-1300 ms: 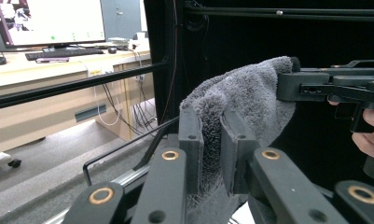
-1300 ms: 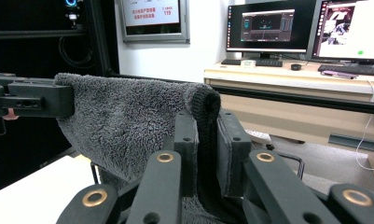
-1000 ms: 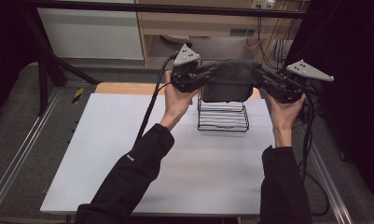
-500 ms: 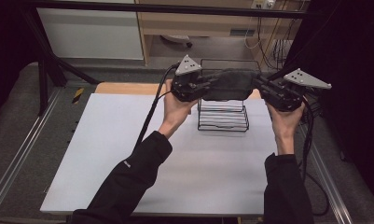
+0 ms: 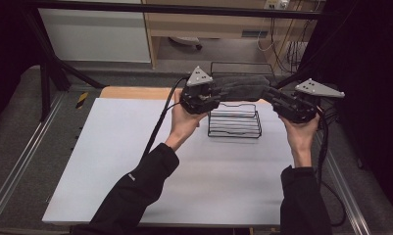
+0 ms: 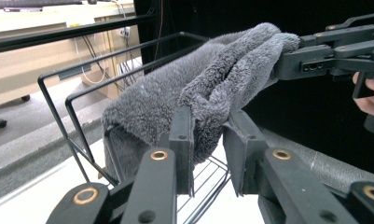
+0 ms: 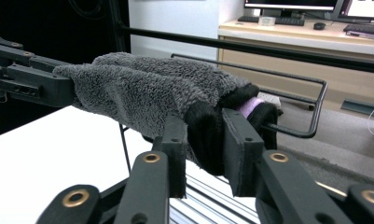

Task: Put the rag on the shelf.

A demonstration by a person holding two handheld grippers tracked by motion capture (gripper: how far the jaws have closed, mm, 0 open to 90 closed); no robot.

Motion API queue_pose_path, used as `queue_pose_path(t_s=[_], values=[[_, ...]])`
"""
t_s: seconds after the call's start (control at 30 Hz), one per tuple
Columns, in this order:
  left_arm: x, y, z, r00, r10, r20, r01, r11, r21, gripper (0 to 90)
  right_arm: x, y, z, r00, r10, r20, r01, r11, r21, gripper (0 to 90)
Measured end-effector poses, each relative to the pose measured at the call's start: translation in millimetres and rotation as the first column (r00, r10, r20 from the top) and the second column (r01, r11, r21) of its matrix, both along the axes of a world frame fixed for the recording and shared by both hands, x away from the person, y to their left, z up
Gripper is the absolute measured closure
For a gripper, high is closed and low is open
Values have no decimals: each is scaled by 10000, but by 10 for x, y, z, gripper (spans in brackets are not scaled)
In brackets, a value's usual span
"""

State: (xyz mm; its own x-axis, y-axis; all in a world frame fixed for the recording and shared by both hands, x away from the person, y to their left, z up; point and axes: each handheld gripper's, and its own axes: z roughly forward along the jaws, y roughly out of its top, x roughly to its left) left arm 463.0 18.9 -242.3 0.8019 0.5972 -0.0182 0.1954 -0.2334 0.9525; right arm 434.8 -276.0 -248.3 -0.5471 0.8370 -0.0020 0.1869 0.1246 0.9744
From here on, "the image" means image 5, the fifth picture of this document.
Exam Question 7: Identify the person's right hand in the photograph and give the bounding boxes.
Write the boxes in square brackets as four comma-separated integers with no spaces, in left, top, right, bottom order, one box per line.
[278,105,321,159]

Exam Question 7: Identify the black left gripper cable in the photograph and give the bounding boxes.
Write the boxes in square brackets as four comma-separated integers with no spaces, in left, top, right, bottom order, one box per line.
[140,75,189,160]

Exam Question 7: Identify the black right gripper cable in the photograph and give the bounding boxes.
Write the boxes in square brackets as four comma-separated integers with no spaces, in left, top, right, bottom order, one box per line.
[316,107,347,228]

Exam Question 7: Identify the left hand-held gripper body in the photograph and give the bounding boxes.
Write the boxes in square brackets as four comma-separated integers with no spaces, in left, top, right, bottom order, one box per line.
[179,66,221,116]

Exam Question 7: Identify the aluminium floor rail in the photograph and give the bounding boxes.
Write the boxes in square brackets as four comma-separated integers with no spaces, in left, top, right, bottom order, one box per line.
[314,129,372,235]
[0,92,67,223]

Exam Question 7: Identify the hanging cables under desk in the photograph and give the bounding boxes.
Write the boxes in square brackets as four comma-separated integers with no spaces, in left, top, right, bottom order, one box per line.
[256,15,317,74]

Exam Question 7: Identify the office chair base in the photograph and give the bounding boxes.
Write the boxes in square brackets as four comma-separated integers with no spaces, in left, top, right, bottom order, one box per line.
[168,35,204,51]

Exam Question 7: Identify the beige wooden desk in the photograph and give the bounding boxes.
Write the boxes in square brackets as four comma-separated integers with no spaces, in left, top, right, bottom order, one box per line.
[141,0,326,70]

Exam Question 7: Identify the white cabinet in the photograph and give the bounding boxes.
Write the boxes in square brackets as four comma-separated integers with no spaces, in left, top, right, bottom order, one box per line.
[38,7,152,64]

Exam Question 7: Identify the wooden table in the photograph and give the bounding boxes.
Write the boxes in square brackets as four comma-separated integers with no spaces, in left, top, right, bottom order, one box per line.
[99,85,275,105]

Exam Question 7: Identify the dark grey cloth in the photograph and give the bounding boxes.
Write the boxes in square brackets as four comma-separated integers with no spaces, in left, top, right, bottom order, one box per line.
[211,74,272,103]

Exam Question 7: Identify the yellow black floor tape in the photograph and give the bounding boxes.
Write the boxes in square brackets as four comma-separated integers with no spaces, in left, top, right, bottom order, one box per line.
[74,91,90,110]

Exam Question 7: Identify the black wire rack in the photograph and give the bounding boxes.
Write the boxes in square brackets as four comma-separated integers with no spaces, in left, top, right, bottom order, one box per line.
[207,61,277,139]

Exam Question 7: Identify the black metal frame bar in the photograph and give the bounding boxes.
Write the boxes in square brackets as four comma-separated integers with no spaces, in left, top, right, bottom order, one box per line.
[21,1,323,21]

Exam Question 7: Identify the white power strip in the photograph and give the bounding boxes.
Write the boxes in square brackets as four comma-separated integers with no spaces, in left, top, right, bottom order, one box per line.
[264,0,290,11]

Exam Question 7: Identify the person's left hand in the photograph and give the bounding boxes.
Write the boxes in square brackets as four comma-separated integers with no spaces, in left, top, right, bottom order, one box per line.
[164,89,209,153]

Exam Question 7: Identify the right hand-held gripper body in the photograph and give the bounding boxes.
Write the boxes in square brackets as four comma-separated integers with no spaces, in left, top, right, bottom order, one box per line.
[271,77,346,124]

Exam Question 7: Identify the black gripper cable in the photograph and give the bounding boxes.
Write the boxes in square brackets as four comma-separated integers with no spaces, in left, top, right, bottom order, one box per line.
[140,75,189,160]
[316,107,347,228]

